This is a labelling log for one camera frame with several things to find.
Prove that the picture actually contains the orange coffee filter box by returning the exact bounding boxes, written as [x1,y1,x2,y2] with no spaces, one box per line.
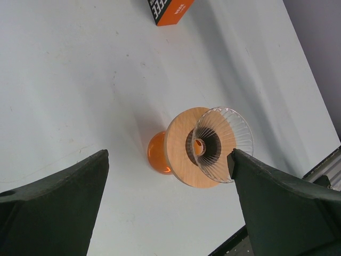
[148,0,194,26]

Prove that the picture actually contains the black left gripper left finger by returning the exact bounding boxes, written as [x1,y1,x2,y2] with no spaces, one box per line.
[1,149,109,255]

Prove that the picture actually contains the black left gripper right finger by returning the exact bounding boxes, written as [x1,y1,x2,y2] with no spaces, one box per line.
[226,148,341,256]

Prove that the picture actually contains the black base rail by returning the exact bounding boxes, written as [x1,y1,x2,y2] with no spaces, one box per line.
[207,146,341,256]

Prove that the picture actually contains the clear glass dripper cone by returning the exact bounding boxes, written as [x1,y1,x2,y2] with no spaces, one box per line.
[186,107,254,183]

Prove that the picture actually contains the orange glass carafe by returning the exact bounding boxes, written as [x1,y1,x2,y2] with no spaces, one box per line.
[147,131,173,175]

